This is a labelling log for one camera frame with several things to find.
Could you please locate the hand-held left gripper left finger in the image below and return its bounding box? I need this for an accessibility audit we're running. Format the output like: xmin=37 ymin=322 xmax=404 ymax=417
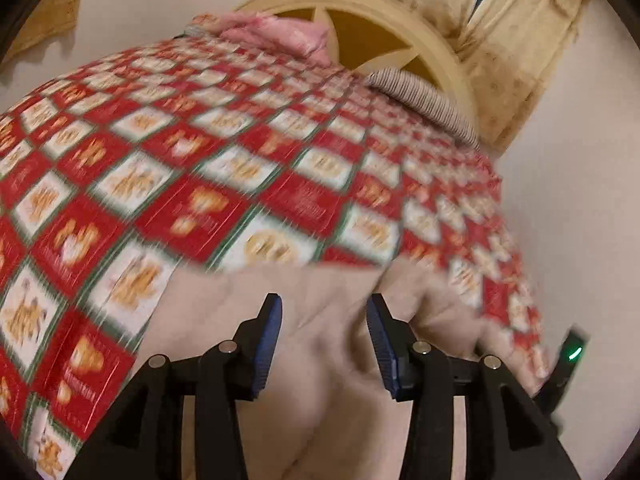
xmin=65 ymin=292 xmax=283 ymax=480

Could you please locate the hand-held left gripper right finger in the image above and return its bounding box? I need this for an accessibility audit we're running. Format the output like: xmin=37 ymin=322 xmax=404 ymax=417
xmin=366 ymin=294 xmax=583 ymax=480

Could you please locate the beige quilted puffer jacket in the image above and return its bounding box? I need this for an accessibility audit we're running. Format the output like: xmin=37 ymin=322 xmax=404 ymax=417
xmin=132 ymin=260 xmax=551 ymax=480

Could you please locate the red checkered bear bedspread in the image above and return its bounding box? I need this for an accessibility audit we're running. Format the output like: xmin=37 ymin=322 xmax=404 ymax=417
xmin=0 ymin=12 xmax=551 ymax=480

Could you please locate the striped pillow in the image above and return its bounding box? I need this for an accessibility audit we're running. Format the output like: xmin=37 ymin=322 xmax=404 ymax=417
xmin=364 ymin=70 xmax=482 ymax=151

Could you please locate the cream arched wooden headboard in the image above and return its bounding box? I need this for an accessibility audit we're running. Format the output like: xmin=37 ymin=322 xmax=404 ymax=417
xmin=235 ymin=0 xmax=481 ymax=146

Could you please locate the pink crumpled garment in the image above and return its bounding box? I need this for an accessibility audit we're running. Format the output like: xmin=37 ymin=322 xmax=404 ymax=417
xmin=220 ymin=14 xmax=333 ymax=66

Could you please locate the long cream floral curtain panel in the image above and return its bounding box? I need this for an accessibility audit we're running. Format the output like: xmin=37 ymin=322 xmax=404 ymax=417
xmin=452 ymin=0 xmax=596 ymax=153

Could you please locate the printed orange cushion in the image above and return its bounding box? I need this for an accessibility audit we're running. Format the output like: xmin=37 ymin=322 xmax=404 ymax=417
xmin=187 ymin=12 xmax=226 ymax=36

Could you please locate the cream side wall curtain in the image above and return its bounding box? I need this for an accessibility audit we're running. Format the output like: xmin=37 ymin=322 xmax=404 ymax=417
xmin=10 ymin=0 xmax=91 ymax=58

